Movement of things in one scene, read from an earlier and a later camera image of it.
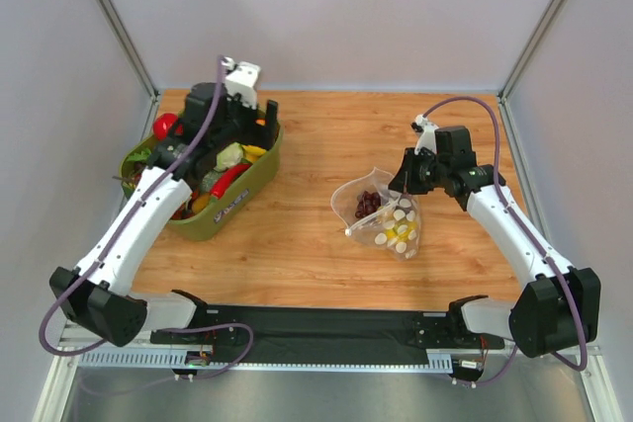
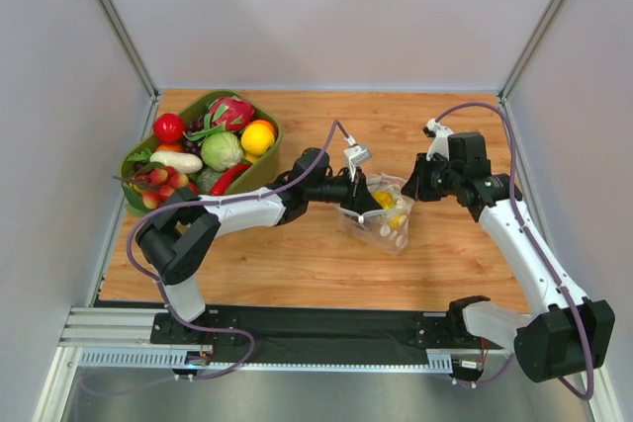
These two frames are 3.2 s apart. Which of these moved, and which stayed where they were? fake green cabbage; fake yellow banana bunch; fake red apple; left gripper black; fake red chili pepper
Moved: fake yellow banana bunch; left gripper black
Stayed: fake red apple; fake red chili pepper; fake green cabbage
